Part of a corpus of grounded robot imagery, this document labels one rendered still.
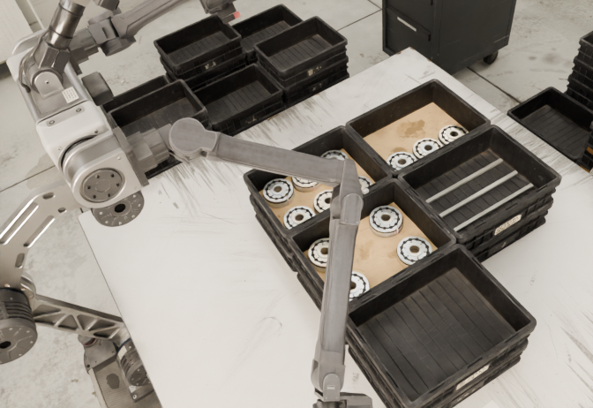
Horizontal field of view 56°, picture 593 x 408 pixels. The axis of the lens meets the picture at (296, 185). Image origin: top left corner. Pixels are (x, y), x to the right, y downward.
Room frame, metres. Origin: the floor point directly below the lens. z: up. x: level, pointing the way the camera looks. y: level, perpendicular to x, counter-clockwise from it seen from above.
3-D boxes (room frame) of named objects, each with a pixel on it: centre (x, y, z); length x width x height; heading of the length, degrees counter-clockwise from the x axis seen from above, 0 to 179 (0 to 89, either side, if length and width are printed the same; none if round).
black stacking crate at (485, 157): (1.07, -0.55, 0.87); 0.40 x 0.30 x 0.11; 112
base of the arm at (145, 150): (0.90, 0.31, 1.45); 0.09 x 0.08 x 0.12; 24
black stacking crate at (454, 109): (1.35, -0.44, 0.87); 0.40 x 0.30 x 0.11; 112
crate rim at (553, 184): (1.07, -0.55, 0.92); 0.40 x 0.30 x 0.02; 112
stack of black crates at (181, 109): (2.08, 0.58, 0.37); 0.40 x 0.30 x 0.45; 114
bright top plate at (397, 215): (1.03, -0.25, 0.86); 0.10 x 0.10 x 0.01
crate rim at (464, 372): (0.64, -0.29, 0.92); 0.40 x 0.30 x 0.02; 112
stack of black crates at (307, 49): (2.41, -0.15, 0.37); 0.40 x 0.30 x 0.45; 114
